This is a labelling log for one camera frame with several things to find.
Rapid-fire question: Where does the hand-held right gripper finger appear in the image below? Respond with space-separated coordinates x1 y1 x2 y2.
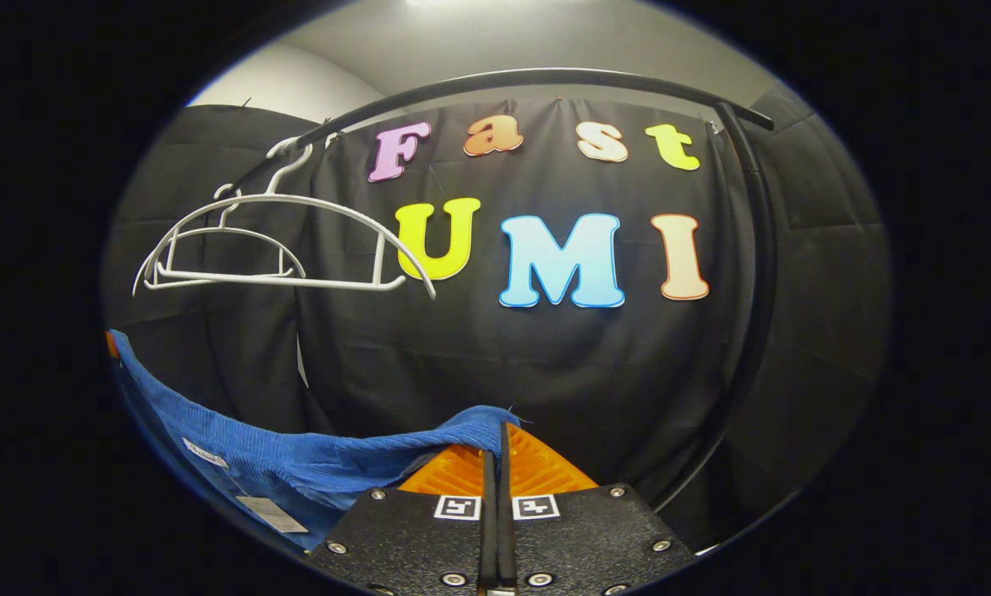
499 424 695 596
305 443 497 596

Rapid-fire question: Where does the blue corduroy jacket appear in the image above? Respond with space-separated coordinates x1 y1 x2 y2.
108 329 521 551

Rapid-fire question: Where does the white clothes hanger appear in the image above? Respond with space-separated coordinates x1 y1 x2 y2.
133 137 437 300
143 184 307 287

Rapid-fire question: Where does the black clothes rack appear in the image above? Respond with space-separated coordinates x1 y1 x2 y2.
230 68 779 516

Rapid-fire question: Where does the black backdrop cloth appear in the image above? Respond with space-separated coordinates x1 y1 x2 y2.
102 87 889 547

